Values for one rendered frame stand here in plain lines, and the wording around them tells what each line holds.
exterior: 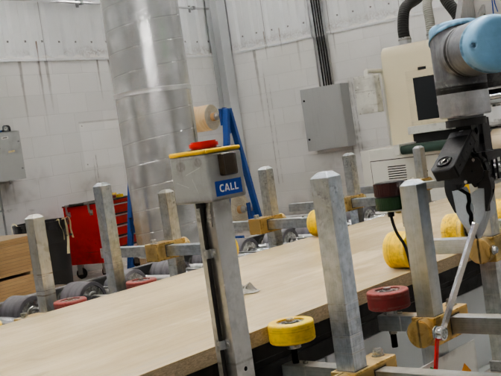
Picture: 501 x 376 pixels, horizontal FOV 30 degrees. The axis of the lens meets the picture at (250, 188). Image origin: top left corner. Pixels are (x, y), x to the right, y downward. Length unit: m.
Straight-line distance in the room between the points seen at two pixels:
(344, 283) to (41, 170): 9.08
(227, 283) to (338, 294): 0.26
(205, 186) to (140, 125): 4.49
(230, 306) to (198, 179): 0.18
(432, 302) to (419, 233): 0.12
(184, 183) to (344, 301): 0.36
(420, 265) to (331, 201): 0.29
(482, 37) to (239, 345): 0.62
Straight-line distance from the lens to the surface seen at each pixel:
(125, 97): 5.77
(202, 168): 1.23
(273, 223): 2.97
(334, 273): 1.47
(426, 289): 1.68
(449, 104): 1.66
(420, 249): 1.67
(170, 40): 5.78
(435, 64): 1.68
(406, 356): 2.02
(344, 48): 12.05
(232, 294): 1.27
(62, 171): 10.64
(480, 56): 1.53
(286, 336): 1.59
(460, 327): 1.72
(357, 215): 3.39
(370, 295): 1.77
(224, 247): 1.26
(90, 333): 1.84
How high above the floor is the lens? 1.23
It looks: 3 degrees down
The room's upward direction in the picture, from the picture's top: 8 degrees counter-clockwise
